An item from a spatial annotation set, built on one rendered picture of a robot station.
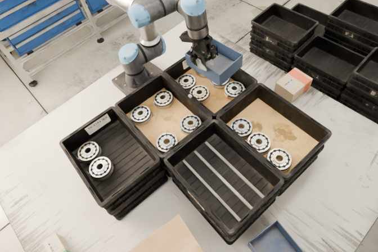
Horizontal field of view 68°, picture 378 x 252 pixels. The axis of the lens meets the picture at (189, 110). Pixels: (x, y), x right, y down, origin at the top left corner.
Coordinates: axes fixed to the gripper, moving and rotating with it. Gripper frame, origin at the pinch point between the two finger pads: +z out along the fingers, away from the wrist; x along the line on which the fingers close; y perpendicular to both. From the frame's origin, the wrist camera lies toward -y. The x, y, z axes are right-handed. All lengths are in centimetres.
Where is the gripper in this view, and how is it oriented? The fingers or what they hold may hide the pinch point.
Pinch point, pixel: (202, 66)
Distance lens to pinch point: 120.5
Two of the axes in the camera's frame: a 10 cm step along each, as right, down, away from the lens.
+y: 6.7, 5.6, -4.9
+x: 7.3, -6.4, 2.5
